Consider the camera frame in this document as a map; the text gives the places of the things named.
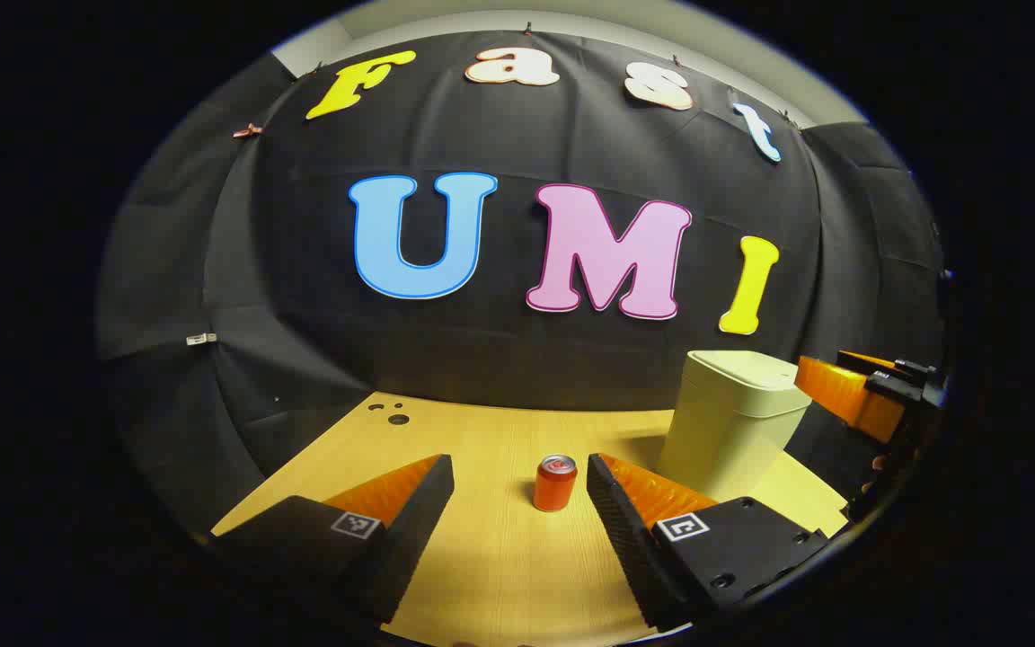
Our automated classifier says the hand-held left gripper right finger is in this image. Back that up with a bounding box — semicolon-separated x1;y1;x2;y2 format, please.
586;452;833;633

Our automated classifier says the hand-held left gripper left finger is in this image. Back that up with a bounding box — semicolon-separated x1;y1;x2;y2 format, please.
212;454;456;625

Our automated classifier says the orange pop can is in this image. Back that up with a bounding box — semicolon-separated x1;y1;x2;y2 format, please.
533;454;579;513

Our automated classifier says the pale green desktop garbage bin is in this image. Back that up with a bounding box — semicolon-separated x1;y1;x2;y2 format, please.
657;350;813;502

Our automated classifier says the wooden desktop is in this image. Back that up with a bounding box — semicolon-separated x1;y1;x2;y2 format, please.
210;391;851;647

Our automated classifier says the black backdrop cloth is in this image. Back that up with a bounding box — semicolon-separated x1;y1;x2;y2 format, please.
95;31;945;540

